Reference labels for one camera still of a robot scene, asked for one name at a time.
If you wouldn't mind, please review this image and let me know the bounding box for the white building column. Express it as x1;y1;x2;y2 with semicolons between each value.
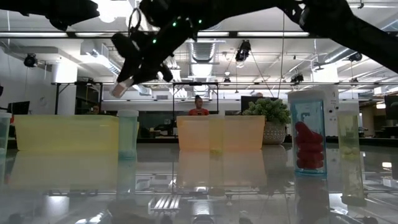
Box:
312;67;340;138

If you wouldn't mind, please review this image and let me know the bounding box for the black computer monitor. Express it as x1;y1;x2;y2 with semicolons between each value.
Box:
7;100;31;116

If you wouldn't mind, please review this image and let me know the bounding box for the green potted succulent plant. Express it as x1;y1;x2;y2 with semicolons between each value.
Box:
242;98;292;146

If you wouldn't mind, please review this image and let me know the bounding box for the black hanging camera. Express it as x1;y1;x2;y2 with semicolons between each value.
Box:
235;39;252;62

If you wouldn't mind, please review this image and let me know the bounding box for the large black screen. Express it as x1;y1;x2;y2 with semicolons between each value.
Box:
241;95;279;114

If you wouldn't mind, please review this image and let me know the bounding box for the black metal table frame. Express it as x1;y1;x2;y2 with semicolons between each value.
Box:
0;136;398;146

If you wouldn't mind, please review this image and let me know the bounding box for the bottle with red pills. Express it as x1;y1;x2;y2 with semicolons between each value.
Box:
287;90;328;175

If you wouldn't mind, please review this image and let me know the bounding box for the bottle with yellow-green pills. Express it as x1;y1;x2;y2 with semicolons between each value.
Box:
336;102;365;161

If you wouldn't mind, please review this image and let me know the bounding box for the orange translucent plastic bin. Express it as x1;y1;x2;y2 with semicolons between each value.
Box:
176;114;266;152

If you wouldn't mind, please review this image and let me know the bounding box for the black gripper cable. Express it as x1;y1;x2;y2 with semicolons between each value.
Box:
127;7;143;35

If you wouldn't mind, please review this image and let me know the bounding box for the black overhead rig bar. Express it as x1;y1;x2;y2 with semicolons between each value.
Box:
0;30;312;39

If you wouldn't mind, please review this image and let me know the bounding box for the yellow translucent plastic bin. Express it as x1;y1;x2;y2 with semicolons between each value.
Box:
14;114;140;152

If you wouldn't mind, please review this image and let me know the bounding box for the black metal frame stand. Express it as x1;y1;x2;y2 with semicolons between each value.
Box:
172;82;220;138

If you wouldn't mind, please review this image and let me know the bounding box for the small white cylinder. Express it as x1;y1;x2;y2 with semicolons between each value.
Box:
117;109;140;159

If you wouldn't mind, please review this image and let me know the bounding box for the silver ventilation duct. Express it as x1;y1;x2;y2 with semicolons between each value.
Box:
186;39;226;78

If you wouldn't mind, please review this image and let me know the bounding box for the bottle with pink pills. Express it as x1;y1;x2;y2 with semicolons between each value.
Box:
110;77;135;99

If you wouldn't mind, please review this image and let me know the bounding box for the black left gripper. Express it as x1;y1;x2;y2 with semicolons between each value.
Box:
46;0;101;32

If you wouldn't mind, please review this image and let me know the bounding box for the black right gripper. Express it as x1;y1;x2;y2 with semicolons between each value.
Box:
111;32;174;85

